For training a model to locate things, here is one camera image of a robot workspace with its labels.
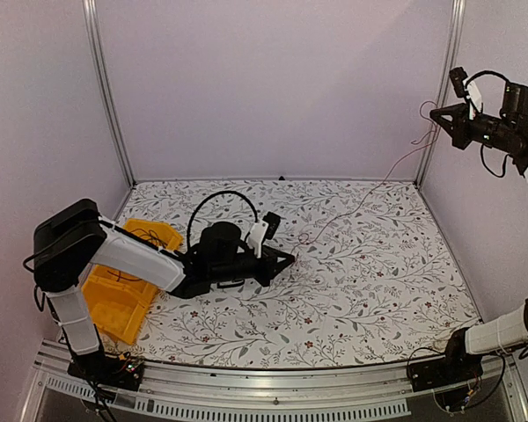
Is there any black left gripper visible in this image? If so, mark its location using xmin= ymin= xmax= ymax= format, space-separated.
xmin=210 ymin=246 xmax=295 ymax=288

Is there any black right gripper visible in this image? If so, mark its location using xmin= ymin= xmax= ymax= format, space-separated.
xmin=431 ymin=101 xmax=516 ymax=150

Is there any red thin cable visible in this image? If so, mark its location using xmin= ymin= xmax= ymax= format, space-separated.
xmin=297 ymin=100 xmax=439 ymax=247

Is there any black thin cable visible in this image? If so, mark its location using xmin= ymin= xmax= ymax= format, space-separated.
xmin=136 ymin=228 xmax=168 ymax=251

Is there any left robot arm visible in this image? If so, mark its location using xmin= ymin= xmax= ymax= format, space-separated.
xmin=22 ymin=199 xmax=295 ymax=382

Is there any floral patterned table mat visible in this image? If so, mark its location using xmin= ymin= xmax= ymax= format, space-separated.
xmin=103 ymin=180 xmax=480 ymax=368

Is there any yellow far bin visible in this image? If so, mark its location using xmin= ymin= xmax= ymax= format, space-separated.
xmin=123 ymin=219 xmax=184 ymax=251

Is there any yellow bin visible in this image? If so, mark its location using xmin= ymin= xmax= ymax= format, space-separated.
xmin=123 ymin=219 xmax=184 ymax=251
xmin=91 ymin=302 xmax=148 ymax=345
xmin=82 ymin=266 xmax=158 ymax=306

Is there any yellow near bin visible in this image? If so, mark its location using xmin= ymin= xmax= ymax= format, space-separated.
xmin=91 ymin=302 xmax=148 ymax=345

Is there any yellow middle bin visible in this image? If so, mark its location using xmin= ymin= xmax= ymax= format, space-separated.
xmin=82 ymin=266 xmax=158 ymax=306

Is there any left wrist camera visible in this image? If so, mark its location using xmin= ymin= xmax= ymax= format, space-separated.
xmin=245 ymin=212 xmax=281 ymax=258

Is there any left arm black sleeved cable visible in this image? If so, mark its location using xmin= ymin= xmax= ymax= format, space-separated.
xmin=186 ymin=191 xmax=260 ymax=251

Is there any right aluminium frame post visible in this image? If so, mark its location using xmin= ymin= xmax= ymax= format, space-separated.
xmin=414 ymin=0 xmax=466 ymax=190

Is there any aluminium frame post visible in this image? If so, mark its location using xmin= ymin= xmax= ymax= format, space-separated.
xmin=82 ymin=0 xmax=136 ymax=188
xmin=414 ymin=0 xmax=466 ymax=190

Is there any front aluminium rail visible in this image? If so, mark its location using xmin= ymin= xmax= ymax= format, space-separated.
xmin=18 ymin=341 xmax=528 ymax=421

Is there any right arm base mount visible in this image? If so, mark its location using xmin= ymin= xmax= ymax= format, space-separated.
xmin=406 ymin=354 xmax=483 ymax=412

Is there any left aluminium frame post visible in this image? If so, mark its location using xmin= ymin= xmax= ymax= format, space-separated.
xmin=82 ymin=0 xmax=136 ymax=188

